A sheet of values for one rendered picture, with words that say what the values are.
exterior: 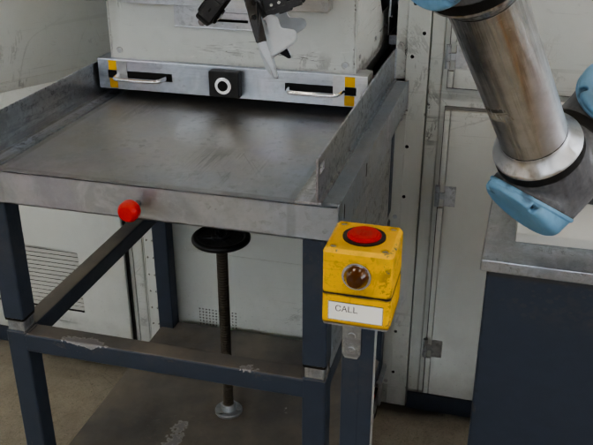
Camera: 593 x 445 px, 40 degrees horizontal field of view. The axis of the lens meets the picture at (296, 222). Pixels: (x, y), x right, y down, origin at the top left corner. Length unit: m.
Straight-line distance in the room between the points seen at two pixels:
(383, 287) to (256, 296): 1.18
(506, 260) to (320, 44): 0.54
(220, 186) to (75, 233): 1.01
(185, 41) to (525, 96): 0.80
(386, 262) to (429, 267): 1.03
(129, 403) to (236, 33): 0.86
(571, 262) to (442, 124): 0.63
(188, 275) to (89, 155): 0.80
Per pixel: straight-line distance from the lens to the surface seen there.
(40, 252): 2.28
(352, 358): 1.01
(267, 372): 1.35
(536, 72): 0.97
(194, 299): 2.15
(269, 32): 1.22
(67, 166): 1.34
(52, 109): 1.55
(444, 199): 1.83
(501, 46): 0.92
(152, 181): 1.25
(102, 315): 2.28
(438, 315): 1.97
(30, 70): 1.86
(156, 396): 1.91
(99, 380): 2.29
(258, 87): 1.56
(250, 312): 2.10
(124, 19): 1.64
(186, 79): 1.61
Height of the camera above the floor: 1.31
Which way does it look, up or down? 25 degrees down
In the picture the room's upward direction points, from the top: straight up
